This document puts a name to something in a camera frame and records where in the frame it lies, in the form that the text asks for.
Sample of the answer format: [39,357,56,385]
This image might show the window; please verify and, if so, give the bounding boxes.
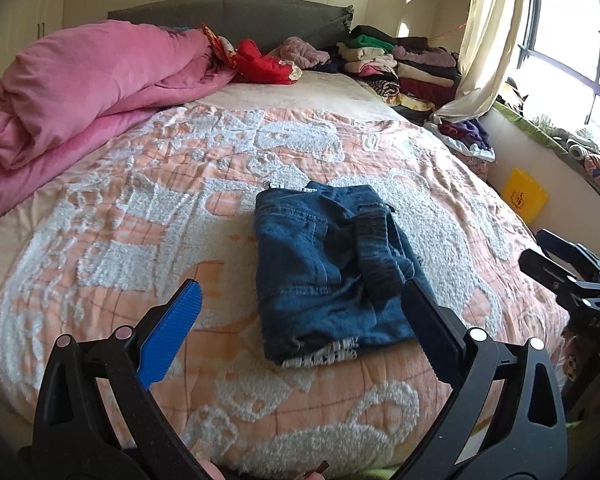
[517,0,600,136]

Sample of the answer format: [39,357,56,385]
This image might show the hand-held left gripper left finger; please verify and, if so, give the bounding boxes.
[30,277,212,480]

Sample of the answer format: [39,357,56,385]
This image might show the yellow bag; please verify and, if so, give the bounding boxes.
[502,167,550,218]

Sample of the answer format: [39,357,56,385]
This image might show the cream wardrobe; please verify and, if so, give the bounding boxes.
[0,0,73,106]

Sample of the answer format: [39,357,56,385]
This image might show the pink duvet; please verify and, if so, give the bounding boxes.
[0,20,238,233]

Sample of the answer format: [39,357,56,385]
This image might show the cream curtain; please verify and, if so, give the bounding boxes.
[427,0,531,126]

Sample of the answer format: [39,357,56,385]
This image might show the stack of folded clothes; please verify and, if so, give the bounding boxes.
[325,25,463,121]

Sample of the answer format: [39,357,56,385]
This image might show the cream bed sheet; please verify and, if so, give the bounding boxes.
[180,67,416,126]

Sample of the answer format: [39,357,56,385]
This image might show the grey green cloth heap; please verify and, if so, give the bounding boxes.
[495,77,600,201]

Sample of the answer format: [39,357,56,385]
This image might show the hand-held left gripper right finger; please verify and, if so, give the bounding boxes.
[395,277,568,480]

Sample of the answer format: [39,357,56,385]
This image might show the mauve fluffy cloth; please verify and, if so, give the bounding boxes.
[270,36,331,68]

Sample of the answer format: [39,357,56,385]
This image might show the peach and white tufted blanket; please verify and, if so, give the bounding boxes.
[0,105,571,476]

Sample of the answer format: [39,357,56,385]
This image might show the red cloth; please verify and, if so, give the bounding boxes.
[200,22,303,86]

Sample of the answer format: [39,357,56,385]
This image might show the blue denim pants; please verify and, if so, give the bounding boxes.
[252,182,431,368]

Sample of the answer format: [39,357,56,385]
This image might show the purple clothes heap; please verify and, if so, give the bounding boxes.
[432,117,496,161]

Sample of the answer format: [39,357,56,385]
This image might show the grey headboard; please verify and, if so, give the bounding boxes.
[107,9,356,56]

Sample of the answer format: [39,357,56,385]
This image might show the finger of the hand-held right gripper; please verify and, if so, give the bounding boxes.
[519,249,600,306]
[536,229,600,283]

